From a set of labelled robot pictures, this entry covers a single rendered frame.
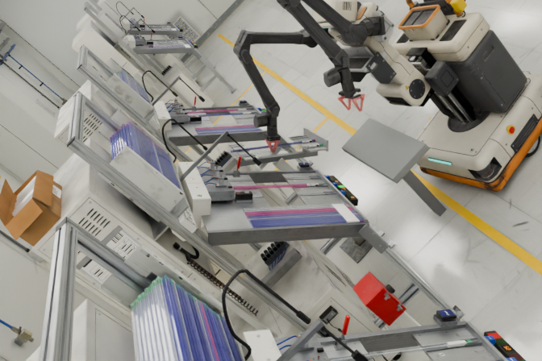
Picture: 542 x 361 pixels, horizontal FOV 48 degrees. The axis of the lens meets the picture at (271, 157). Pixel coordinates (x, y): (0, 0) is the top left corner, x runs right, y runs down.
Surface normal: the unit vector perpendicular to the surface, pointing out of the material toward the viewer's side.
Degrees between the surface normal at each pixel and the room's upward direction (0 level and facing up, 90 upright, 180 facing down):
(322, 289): 0
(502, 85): 90
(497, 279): 0
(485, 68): 90
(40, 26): 90
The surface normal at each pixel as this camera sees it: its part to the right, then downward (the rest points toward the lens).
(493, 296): -0.66, -0.62
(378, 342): 0.27, 0.33
